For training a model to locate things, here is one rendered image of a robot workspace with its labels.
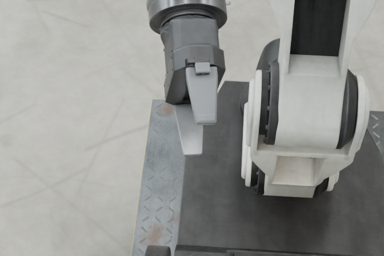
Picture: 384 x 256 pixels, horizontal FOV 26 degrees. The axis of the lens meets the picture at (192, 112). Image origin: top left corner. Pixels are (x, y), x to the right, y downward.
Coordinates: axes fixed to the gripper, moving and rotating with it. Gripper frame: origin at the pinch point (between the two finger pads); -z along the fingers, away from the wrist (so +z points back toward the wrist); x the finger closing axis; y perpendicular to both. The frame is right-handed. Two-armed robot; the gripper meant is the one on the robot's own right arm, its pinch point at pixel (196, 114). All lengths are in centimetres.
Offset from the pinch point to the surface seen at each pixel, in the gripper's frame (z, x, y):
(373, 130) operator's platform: 35, -114, 65
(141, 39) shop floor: 95, -185, 13
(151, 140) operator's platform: 36, -120, 8
